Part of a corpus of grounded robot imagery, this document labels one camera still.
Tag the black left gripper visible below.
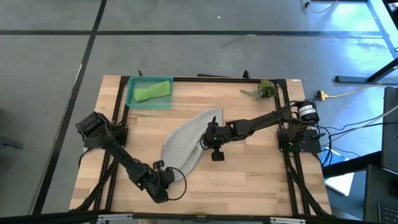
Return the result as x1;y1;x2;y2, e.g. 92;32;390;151
146;160;175;205

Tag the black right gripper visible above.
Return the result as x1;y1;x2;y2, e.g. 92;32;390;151
201;116;233;162

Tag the pale grey waffle towel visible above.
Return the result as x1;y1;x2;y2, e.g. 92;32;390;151
160;108;224;183

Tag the green microfiber towel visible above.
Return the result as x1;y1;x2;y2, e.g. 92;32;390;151
133;80;172;103

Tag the teal plastic basket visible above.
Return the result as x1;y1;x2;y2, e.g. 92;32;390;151
126;76;174;110

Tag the small potted succulent plant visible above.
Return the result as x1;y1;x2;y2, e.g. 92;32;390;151
239;78;279;100

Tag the black crossbar with silver brackets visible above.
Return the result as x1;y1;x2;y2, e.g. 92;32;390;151
0;210;374;224

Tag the blue floor item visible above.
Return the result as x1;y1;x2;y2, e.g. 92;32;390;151
326;148;346;166

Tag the white paper sheet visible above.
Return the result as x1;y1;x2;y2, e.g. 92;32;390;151
325;172;355;197

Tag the black desk edge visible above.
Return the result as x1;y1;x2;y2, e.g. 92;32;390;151
322;151;383;178

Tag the black desk leg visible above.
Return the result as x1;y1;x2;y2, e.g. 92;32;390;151
335;57;398;84

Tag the black floor stand foot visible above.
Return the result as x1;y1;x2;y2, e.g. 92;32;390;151
0;136;24;149

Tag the black laptop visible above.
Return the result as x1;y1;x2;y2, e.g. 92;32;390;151
363;164;398;223

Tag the black monitor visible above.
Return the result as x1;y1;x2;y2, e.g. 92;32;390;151
381;86;398;174

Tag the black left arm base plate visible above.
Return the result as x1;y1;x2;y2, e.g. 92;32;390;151
81;124;129;150

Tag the black aluminium table frame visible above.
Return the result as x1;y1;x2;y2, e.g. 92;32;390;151
70;70;332;218

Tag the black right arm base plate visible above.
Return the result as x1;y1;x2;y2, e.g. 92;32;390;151
277;128;326;153

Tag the yellow extension cord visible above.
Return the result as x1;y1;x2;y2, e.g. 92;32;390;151
316;76;398;101

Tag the yellow cable with black plug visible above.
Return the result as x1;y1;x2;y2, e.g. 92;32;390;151
300;0;338;14

